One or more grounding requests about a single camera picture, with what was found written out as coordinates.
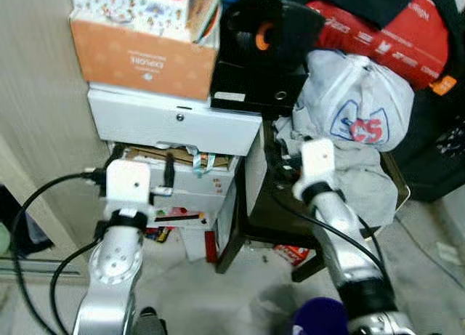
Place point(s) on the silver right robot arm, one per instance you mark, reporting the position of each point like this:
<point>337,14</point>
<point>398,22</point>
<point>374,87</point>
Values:
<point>349,240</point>

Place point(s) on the white plastic drawer cabinet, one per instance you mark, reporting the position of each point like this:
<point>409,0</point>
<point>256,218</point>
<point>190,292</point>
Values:
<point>174,120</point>

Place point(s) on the dark wooden side table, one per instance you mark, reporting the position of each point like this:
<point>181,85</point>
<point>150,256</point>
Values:
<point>261,219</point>

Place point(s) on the grey crumpled cloth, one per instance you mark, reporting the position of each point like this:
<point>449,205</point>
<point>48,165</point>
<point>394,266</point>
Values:
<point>363,182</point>

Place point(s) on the red printed package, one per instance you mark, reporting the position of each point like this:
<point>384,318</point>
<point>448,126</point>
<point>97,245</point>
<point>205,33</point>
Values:
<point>292,255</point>

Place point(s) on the white plastic bag red-blue logo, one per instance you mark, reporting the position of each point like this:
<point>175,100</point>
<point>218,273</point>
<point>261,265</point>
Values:
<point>349,95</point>

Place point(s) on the orange cardboard box white print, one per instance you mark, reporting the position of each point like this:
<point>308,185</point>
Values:
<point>138,62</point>

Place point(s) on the grey robot left foot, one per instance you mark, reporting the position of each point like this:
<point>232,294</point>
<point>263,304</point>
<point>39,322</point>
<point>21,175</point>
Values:
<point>150,323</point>

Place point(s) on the white box colourful cartoon print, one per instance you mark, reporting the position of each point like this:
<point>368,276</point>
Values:
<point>131,8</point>

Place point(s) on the purple round object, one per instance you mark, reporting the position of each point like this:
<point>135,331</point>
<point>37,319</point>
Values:
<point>320,319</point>

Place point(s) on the red bag white lettering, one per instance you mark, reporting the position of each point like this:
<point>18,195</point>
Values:
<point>407,44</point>

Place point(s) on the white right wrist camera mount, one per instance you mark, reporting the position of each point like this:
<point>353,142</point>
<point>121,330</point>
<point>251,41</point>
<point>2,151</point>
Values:
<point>318,160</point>

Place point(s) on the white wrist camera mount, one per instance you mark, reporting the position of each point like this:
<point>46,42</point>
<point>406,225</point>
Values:
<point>318,160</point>
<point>129,186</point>

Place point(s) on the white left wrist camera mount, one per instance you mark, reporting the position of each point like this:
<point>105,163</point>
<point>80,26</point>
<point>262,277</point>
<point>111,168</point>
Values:
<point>129,186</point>

